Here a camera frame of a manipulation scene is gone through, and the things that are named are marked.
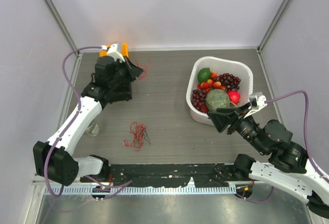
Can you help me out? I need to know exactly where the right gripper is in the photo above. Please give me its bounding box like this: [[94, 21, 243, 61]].
[[206, 101, 267, 154]]

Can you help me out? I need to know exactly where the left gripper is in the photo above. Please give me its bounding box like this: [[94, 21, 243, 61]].
[[109, 56, 143, 88]]

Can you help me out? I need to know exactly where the red cable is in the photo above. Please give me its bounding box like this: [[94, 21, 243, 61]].
[[122, 121, 148, 152], [135, 59, 152, 81]]

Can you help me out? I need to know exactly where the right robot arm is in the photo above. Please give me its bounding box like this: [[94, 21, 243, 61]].
[[207, 104, 328, 218]]

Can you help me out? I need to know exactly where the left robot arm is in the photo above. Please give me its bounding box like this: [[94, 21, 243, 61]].
[[33, 56, 143, 186]]

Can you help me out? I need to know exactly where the green netted melon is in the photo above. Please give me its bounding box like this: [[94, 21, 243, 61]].
[[205, 89, 230, 111]]

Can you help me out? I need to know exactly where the red apple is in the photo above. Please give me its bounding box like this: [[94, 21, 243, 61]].
[[227, 90, 241, 105]]

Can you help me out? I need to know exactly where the yellow plastic bin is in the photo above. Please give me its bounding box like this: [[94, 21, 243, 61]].
[[99, 42, 129, 59]]

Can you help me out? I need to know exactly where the black plastic bin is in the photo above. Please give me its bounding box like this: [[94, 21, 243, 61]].
[[104, 82, 132, 103]]

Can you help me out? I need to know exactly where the red grape bunch front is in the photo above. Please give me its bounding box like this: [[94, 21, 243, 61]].
[[191, 89, 207, 114]]

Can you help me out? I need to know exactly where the dark red grape bunch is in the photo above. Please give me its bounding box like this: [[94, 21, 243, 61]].
[[213, 73, 241, 91]]

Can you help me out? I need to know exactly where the green lime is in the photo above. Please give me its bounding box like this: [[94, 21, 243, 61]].
[[197, 67, 211, 83]]

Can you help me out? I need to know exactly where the white fruit basket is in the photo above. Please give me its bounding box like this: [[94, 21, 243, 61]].
[[186, 57, 253, 126]]

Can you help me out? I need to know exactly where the clear glass bottle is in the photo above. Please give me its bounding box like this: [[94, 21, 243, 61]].
[[85, 120, 99, 136]]

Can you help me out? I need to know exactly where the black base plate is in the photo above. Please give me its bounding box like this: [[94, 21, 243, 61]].
[[80, 163, 250, 188]]

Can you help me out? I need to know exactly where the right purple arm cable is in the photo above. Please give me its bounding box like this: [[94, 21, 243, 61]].
[[235, 90, 329, 204]]

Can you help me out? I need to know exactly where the white slotted cable duct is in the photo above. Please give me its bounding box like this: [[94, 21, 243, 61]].
[[43, 185, 236, 196]]

